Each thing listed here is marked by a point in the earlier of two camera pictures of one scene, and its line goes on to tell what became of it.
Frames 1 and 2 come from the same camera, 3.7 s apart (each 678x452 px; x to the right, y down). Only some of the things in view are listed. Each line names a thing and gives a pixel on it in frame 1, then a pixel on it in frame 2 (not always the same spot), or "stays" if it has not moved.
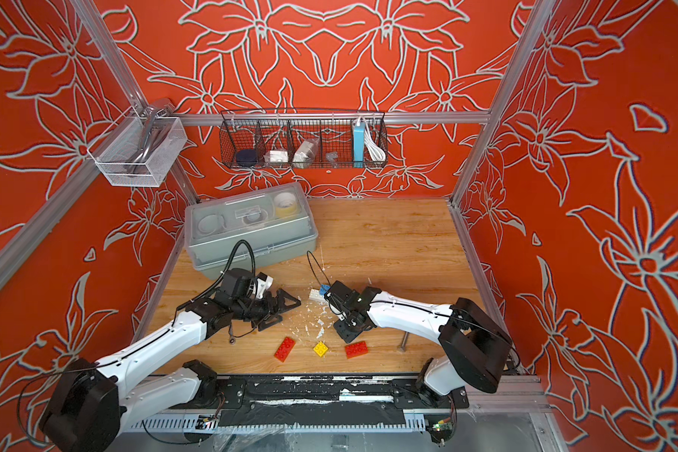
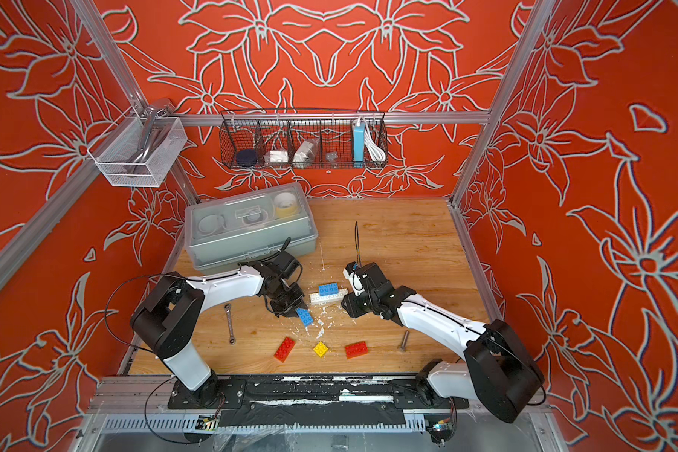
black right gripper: x=338 y=328 -> x=351 y=306
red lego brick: x=284 y=349 stays
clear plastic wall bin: x=138 y=152 stays
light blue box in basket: x=359 y=145 stays
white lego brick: x=314 y=295 stays
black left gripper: x=280 y=305 -> x=297 y=290
